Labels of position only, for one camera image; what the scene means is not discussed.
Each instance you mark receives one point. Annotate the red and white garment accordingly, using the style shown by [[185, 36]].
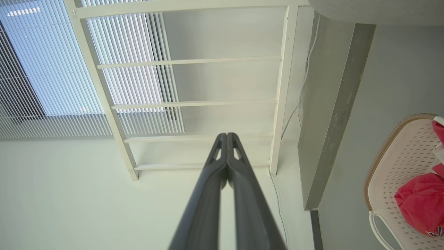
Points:
[[423, 201]]

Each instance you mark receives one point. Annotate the grey concrete wall base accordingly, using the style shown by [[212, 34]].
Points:
[[329, 114]]

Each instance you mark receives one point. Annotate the white slatted window blinds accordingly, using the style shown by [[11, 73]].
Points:
[[52, 69]]

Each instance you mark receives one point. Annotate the white ladder-like rack frame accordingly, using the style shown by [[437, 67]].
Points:
[[194, 103]]

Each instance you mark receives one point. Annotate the cream perforated plastic laundry basket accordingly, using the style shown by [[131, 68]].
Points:
[[392, 180]]

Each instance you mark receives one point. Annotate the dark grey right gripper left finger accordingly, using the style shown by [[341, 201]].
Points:
[[203, 211]]

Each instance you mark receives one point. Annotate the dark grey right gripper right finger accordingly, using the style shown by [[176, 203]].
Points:
[[253, 215]]

